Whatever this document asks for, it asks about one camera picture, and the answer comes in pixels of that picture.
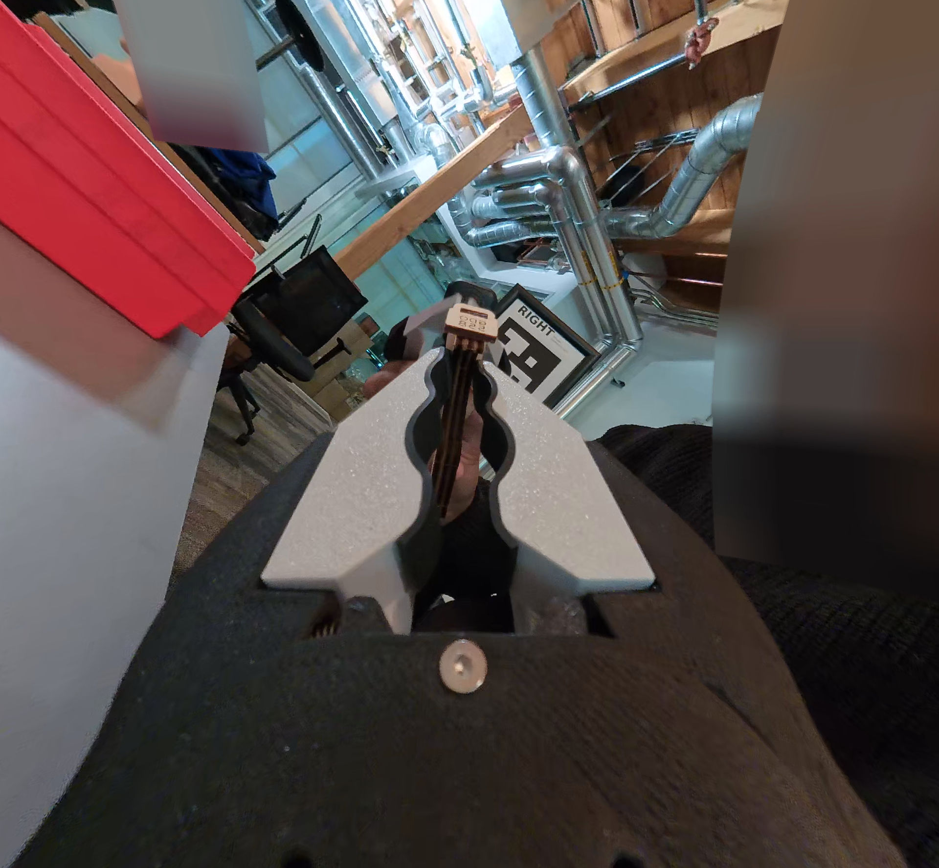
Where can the black disc on rod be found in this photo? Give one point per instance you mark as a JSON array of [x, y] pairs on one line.
[[301, 31]]

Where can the wooden beam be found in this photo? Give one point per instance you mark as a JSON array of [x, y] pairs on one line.
[[440, 185]]

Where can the silver ventilation duct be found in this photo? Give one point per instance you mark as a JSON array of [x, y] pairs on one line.
[[704, 163]]

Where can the laser-cut wooden model part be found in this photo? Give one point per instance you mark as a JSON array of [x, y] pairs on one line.
[[473, 325]]

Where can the red plastic bin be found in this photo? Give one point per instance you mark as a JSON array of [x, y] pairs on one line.
[[110, 185]]

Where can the blue jacket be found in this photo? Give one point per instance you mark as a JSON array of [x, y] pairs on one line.
[[242, 185]]

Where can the cardboard box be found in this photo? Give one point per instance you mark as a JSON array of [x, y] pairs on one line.
[[345, 376]]

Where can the silver insulated pipes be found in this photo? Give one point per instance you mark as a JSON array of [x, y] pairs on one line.
[[579, 222]]

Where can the framed marker poster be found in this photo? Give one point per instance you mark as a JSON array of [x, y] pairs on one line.
[[546, 354]]

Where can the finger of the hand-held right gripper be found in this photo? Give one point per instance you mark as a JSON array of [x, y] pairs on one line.
[[429, 334]]

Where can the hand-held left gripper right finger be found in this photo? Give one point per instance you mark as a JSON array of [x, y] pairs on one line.
[[572, 508]]

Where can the black office chair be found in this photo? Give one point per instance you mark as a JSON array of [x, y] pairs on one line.
[[308, 303]]

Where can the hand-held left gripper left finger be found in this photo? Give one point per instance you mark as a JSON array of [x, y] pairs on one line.
[[345, 508]]

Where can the person's right hand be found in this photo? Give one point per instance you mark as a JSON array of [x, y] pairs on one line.
[[389, 378]]

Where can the person's black sweater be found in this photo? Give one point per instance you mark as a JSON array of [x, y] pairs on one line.
[[807, 662]]

